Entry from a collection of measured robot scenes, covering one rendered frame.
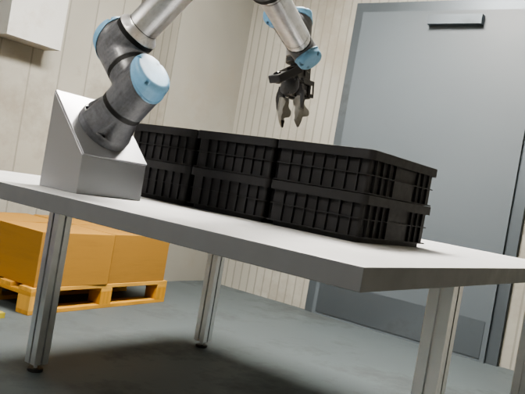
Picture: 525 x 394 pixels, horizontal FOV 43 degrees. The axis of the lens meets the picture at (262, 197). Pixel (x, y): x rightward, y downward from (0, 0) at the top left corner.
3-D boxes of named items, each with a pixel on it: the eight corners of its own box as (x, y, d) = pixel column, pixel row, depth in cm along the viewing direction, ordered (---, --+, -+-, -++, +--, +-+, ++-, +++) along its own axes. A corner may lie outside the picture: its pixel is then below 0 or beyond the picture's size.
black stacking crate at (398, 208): (358, 243, 160) (366, 194, 160) (262, 222, 178) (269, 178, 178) (426, 248, 192) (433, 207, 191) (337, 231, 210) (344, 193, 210)
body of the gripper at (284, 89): (313, 100, 204) (316, 62, 205) (298, 94, 198) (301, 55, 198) (294, 102, 209) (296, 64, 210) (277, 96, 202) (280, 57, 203)
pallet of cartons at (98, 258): (91, 277, 448) (101, 218, 447) (176, 306, 401) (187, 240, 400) (-73, 279, 358) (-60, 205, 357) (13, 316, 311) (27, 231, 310)
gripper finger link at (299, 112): (314, 127, 201) (310, 98, 203) (303, 123, 197) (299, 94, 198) (305, 129, 203) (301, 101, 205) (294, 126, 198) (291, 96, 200)
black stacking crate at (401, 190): (366, 198, 160) (373, 152, 160) (269, 182, 178) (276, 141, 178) (431, 210, 191) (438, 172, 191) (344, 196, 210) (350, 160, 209)
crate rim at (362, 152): (373, 159, 160) (374, 149, 160) (274, 147, 178) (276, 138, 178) (438, 178, 191) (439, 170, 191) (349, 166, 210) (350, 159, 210)
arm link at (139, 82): (116, 118, 166) (148, 81, 160) (97, 79, 171) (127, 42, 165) (150, 126, 175) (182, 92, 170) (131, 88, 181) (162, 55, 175)
